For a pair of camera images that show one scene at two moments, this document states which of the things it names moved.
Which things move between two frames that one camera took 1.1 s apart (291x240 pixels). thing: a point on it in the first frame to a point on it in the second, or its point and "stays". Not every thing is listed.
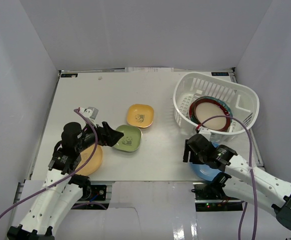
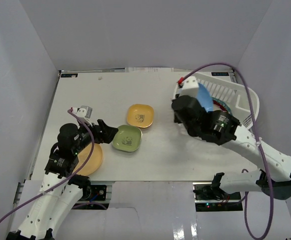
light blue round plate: [204, 171] to [204, 97]
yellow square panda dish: [140, 115] stays
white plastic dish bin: [244, 100] stays
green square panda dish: [131, 141] stays
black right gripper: [185, 158] to [176, 120]
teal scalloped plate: [225, 104] stays
